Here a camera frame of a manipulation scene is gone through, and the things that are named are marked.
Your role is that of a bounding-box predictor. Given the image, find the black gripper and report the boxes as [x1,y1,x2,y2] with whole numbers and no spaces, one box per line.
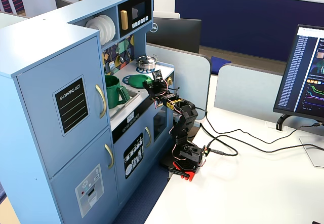
[142,78,171,103]

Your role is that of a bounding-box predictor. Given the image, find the green round lid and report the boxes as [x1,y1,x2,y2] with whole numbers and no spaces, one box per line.
[122,73,153,89]

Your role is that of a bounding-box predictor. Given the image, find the steel pot lid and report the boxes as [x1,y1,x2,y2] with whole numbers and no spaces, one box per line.
[137,55,156,64]

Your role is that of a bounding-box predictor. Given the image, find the silver toy sink basin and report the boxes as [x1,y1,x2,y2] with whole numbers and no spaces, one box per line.
[109,88,141,120]

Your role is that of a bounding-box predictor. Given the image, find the steel toy cooking pot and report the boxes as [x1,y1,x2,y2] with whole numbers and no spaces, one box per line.
[136,54,159,70]

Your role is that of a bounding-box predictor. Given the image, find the blue oven door with window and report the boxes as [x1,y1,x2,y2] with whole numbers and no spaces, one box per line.
[149,88,175,160]

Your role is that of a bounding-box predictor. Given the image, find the green plastic pitcher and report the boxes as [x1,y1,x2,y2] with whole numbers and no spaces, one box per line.
[104,74,131,109]

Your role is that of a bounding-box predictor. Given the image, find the rounded light blue desk divider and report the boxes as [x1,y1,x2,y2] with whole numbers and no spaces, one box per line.
[145,43,212,121]

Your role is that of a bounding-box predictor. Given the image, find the hanging toy ladle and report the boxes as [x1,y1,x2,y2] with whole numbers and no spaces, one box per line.
[118,40,127,64]

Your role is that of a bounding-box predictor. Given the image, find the hanging toy slotted spatula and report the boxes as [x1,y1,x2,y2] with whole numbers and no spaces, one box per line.
[108,54,116,73]

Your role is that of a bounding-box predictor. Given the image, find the black dell monitor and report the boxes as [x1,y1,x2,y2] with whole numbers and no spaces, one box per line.
[146,16,203,54]

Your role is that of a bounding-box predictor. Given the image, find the white toy plate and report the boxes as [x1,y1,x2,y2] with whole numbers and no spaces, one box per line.
[91,17,109,45]
[97,15,113,44]
[102,14,117,42]
[85,18,102,36]

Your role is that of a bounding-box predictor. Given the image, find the blue seat cushion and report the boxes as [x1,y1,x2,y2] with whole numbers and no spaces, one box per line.
[210,55,232,76]

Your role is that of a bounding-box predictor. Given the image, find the white box behind monitor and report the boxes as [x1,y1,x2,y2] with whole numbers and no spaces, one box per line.
[152,10,181,20]

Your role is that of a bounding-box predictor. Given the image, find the black shopping list board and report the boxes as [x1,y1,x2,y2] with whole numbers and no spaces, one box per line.
[52,77,91,137]

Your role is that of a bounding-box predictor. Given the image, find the black toy microwave door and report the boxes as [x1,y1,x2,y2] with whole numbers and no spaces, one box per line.
[117,0,153,39]

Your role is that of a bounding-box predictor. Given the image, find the red table clamp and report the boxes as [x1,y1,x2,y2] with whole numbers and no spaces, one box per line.
[168,159,197,182]

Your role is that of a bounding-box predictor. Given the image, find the blue dishwasher door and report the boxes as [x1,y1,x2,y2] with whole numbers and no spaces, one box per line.
[112,119,154,206]

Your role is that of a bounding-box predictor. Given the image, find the wide light blue desk divider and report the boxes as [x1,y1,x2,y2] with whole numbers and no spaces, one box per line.
[213,64,289,128]

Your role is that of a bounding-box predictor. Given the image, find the tall blue fridge door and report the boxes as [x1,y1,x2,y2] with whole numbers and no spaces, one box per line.
[16,36,111,179]

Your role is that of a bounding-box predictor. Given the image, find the blue freezer door with dispenser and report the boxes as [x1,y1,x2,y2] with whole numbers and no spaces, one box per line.
[49,128,120,224]

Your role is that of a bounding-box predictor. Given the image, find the blue toy kitchen cabinet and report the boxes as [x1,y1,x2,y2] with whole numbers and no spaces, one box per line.
[0,0,176,224]

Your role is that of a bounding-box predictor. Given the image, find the small dark background monitor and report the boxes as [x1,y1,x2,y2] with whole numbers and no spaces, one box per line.
[54,0,73,10]

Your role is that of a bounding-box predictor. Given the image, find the lit computer monitor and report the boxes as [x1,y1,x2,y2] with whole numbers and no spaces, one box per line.
[272,24,324,122]

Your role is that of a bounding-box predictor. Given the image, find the flat grey monitor base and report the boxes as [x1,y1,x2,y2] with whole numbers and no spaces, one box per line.
[298,135,324,169]

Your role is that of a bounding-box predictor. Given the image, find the small wrist camera board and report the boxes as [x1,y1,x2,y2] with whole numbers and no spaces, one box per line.
[151,69,164,81]

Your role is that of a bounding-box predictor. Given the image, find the gold dishwasher door handle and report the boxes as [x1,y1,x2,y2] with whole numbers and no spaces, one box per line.
[144,126,152,149]

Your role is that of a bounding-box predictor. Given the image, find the long gold fridge door handle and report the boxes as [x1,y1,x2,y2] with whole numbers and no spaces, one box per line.
[95,84,108,120]

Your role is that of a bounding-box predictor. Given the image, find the short gold freezer door handle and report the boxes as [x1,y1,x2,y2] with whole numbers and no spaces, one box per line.
[104,143,115,170]

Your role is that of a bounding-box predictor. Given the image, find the gold microwave door handle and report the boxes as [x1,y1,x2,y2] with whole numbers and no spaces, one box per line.
[119,10,129,30]

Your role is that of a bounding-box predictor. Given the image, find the black looped power cable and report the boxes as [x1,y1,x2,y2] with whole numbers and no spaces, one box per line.
[199,122,324,158]

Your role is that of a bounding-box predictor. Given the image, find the black cable with usb plug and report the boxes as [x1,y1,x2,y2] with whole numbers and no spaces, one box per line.
[196,107,324,145]

